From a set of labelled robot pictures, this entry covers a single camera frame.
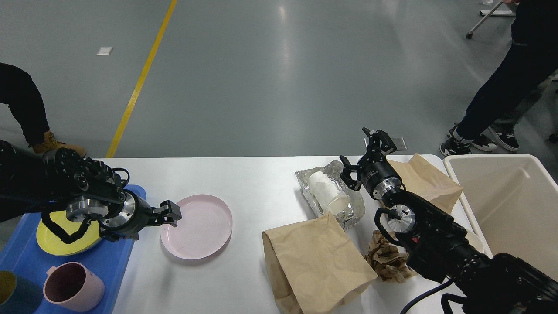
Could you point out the pink plate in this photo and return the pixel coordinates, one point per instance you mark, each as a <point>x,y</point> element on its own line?
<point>205,228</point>

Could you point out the pink cup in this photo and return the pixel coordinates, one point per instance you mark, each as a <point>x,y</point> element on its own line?
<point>73,286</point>

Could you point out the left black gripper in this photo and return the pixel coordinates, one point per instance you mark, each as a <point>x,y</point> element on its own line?
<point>136,214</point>

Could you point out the blue plastic tray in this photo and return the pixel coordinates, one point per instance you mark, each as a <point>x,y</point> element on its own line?
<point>107,260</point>

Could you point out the blue yellow cup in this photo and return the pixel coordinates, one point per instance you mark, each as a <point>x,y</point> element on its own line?
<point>18,295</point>

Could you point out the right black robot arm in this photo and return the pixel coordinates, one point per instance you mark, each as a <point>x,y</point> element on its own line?
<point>437,245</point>

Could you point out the person in grey trousers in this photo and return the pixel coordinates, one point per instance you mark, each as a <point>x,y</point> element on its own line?
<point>503,129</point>

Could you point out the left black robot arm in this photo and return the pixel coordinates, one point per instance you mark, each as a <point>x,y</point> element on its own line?
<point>71,192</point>

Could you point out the crumpled brown paper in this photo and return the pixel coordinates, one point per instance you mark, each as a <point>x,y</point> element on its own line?
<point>387,261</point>

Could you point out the person with tan boots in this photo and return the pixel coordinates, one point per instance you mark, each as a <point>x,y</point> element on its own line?
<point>20,93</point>

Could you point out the person in dark trousers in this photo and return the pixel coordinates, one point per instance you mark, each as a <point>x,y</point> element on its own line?
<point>532,58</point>

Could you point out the large brown paper bag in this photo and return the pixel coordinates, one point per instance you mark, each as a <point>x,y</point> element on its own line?
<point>314,267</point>

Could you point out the grey floor plate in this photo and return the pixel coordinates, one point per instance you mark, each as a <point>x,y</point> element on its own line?
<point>400,143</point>

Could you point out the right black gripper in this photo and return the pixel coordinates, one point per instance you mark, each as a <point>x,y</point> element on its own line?
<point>374,172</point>

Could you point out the clear plastic wrapper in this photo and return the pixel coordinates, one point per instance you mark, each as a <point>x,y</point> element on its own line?
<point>355,211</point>

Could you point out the white paper cup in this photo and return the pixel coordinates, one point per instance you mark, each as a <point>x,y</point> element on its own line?
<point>328,195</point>

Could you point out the yellow plate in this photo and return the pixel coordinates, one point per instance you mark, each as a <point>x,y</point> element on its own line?
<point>51,244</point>

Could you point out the rolling chair base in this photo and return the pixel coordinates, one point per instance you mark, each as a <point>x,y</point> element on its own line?
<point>499,9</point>

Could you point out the beige plastic bin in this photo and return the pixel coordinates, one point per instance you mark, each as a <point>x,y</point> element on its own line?
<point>512,203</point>

